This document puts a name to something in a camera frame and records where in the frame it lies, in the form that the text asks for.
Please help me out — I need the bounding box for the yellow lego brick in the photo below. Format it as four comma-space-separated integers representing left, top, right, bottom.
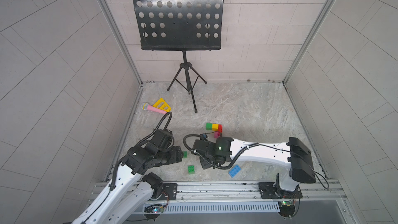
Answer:
211, 123, 219, 131

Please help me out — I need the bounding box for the blue lego brick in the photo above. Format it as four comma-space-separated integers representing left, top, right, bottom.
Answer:
228, 165, 241, 178

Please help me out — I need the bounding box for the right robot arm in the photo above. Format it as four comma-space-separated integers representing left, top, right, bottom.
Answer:
182, 134, 330, 198

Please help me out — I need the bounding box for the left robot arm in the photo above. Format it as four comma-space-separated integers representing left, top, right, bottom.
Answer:
73, 126, 183, 224

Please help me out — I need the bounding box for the yellow triangle toy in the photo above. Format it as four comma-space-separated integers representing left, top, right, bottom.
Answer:
153, 98, 172, 112

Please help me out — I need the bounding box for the pink toy microphone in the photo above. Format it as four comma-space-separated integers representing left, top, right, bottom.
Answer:
141, 103, 167, 115

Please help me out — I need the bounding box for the left circuit board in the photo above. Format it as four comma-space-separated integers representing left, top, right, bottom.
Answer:
144, 204, 166, 214

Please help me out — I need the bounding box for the circuit board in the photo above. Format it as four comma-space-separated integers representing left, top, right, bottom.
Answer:
278, 201, 296, 218
144, 204, 166, 214

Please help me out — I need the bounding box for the right circuit board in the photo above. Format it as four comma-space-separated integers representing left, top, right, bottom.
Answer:
278, 201, 296, 218

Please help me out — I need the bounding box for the black perforated music stand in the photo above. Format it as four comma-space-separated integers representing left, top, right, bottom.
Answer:
133, 0, 224, 96

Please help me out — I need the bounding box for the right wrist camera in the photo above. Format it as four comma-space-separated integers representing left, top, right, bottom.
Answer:
199, 133, 208, 142

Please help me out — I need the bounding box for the aluminium mounting rail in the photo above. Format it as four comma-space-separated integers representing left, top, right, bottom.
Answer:
86, 178, 347, 206

